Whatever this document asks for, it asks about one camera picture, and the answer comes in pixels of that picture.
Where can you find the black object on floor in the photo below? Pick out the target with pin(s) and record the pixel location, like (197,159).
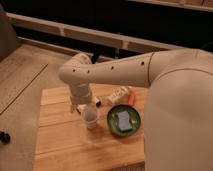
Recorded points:
(4,137)

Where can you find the white shelf rail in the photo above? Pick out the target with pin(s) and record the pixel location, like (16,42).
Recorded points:
(89,35)

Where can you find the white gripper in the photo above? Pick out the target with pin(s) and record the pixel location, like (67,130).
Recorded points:
(80,94)

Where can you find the small white and black box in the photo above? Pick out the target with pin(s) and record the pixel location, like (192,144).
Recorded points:
(96,101)

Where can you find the black bracket on wall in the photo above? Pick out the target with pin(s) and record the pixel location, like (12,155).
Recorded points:
(95,57)

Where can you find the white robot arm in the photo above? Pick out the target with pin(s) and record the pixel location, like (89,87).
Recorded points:
(178,111)

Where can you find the green round plate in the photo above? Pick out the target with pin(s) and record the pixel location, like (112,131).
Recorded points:
(112,120)

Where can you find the wooden board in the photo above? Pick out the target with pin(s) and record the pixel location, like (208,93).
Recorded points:
(65,144)

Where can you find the blue sponge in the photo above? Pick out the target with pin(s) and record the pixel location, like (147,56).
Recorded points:
(124,121)

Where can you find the orange carrot toy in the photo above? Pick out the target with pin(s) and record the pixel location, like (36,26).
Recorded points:
(131,98)

